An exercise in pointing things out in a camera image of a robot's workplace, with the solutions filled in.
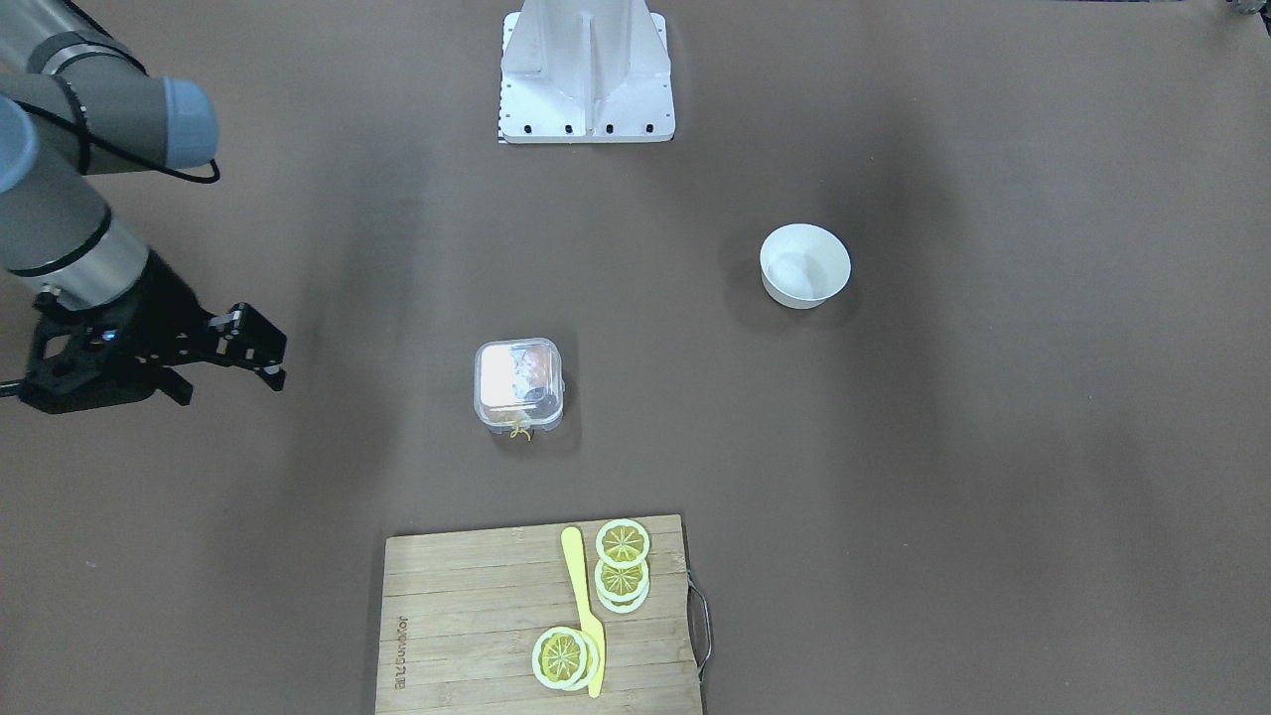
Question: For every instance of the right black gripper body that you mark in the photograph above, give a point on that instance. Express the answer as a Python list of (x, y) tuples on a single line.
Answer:
[(164, 303)]

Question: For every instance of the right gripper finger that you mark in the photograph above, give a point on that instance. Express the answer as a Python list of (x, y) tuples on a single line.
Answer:
[(170, 383), (244, 338)]

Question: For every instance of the clear plastic egg box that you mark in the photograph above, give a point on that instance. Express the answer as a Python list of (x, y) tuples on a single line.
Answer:
[(499, 394)]

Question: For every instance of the brown egg from bowl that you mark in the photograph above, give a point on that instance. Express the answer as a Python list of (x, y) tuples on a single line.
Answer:
[(535, 367)]

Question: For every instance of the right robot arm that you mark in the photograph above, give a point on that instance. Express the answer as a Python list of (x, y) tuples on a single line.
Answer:
[(78, 103)]

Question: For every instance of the bamboo cutting board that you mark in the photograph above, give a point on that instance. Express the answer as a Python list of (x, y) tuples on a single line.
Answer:
[(461, 612)]

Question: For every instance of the yellow plastic knife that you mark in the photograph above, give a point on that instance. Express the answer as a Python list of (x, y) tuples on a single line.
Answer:
[(573, 549)]

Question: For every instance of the white metal stand base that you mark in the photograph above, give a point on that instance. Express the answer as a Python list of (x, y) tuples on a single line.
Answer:
[(585, 72)]

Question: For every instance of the lemon slice top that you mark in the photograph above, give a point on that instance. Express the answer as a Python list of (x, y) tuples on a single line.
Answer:
[(622, 543)]

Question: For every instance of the lemon slice single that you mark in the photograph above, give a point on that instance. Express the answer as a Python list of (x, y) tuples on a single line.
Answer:
[(558, 658)]

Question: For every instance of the lemon slice middle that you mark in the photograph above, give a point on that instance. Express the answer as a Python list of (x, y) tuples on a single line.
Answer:
[(621, 583)]

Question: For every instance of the lemon slice lower stack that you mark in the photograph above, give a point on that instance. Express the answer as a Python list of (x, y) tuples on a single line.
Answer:
[(624, 607)]

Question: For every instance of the lemon slice under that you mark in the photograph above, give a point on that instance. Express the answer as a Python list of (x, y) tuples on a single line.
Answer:
[(593, 662)]

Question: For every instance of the white ceramic bowl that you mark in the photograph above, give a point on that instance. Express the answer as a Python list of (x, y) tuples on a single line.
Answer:
[(803, 265)]

